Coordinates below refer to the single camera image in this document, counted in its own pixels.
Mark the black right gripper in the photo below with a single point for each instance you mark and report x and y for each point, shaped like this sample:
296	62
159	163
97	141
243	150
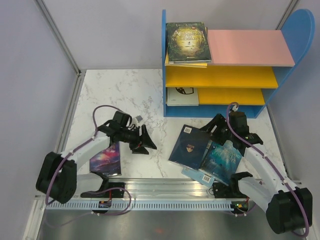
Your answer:
219	120

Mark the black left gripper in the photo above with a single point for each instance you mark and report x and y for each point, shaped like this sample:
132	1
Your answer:
145	140

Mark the pale grey Gatsby book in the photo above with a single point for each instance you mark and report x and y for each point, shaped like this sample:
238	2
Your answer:
182	96

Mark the yellow Little Prince book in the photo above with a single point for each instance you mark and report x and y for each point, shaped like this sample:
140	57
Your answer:
190	65

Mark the green Alice Wonderland book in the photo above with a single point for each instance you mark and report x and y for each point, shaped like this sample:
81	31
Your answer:
188	42

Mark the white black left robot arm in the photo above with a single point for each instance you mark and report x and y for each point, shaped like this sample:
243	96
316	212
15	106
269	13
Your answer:
57	178

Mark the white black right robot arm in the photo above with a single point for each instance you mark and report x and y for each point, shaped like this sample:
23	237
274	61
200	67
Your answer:
287	207

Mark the teal underwater book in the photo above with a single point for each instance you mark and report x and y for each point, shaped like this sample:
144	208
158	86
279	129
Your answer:
221	161

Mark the dark navy blue book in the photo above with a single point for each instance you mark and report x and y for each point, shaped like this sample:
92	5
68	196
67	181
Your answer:
190	147

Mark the purple galaxy Crusoe book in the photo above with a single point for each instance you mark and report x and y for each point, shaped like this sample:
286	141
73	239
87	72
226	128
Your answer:
107	161

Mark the blue pink yellow bookshelf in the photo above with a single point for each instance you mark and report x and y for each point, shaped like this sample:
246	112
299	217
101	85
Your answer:
248	67

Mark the light blue barcode book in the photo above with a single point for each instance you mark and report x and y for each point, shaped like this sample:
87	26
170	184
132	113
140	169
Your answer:
198	176

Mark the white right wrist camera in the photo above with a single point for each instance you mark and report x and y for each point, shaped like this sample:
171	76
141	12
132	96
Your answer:
235	108

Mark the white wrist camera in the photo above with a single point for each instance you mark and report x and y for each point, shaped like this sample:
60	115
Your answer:
235	108
138	120

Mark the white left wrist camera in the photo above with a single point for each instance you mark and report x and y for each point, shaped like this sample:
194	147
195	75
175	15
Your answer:
138	120

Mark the aluminium mounting rail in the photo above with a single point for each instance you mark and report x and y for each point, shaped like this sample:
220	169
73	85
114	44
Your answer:
165	189

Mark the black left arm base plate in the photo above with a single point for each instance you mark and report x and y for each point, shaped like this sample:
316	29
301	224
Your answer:
113	194

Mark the white slotted cable duct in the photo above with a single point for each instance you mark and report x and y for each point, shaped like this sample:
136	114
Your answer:
144	205

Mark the aluminium right frame post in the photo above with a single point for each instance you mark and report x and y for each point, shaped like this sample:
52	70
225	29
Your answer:
289	9

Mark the aluminium frame post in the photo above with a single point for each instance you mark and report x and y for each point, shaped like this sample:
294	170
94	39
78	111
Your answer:
57	34
289	9

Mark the aluminium left frame post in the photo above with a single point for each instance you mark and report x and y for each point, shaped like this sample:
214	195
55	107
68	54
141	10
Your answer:
57	34

